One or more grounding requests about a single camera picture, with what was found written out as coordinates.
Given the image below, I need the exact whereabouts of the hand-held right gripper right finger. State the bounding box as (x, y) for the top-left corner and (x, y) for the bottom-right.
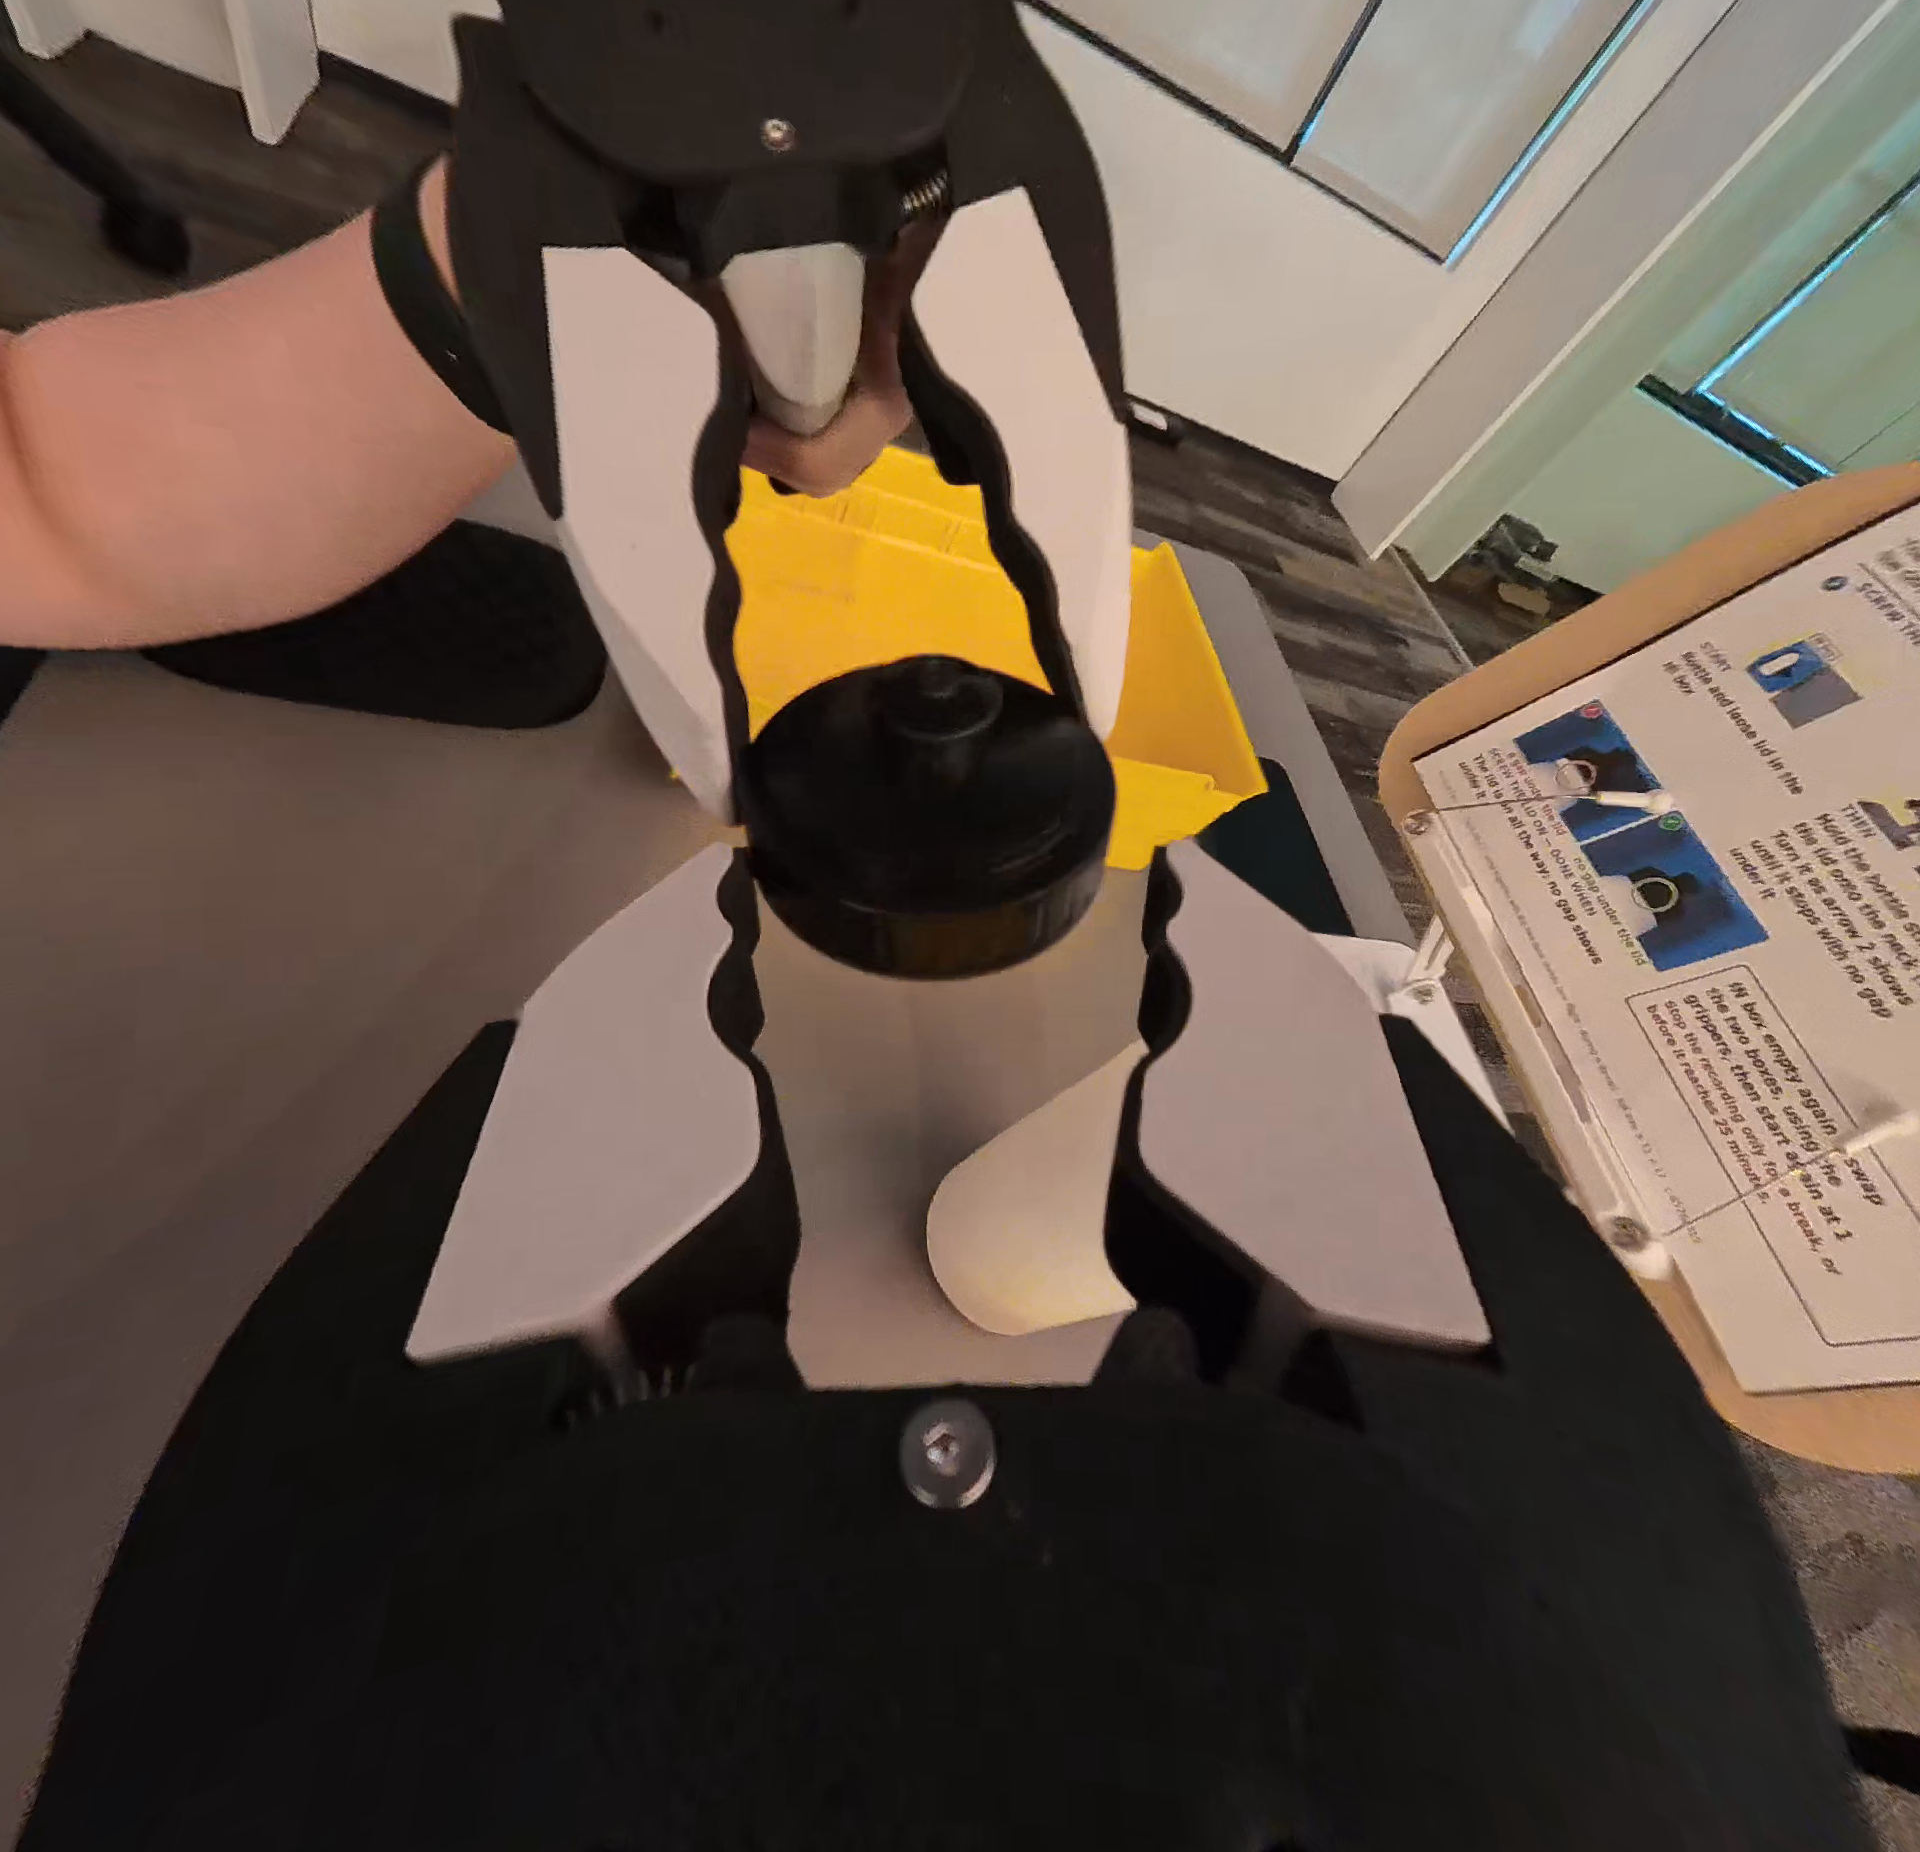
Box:
(1104, 839), (1491, 1357)

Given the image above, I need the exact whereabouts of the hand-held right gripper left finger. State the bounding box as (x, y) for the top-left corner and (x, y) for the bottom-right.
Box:
(405, 842), (807, 1366)

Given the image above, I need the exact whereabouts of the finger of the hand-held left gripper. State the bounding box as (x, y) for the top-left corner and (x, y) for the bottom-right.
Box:
(895, 187), (1142, 758)
(551, 241), (758, 817)

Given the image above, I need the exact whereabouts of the white plastic bottle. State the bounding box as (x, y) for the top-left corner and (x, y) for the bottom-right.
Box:
(925, 1036), (1156, 1336)

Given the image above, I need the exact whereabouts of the yellow plastic bin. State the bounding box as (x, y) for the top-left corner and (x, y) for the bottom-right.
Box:
(720, 442), (1267, 872)

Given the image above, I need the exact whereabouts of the black bottle lid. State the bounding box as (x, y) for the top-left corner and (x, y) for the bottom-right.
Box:
(737, 656), (1122, 978)

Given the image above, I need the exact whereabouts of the person's left forearm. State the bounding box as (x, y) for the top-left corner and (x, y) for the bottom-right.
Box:
(0, 158), (558, 654)

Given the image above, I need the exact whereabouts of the person's left hand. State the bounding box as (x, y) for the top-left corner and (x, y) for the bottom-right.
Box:
(735, 336), (923, 505)

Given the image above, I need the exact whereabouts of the black wristband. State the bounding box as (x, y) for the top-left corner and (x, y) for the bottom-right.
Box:
(369, 166), (518, 434)

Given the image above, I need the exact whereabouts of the black textured pad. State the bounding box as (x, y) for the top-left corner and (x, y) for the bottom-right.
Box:
(137, 518), (610, 731)

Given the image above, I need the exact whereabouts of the wooden edged instruction board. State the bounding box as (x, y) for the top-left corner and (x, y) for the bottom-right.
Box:
(1379, 466), (1920, 1479)

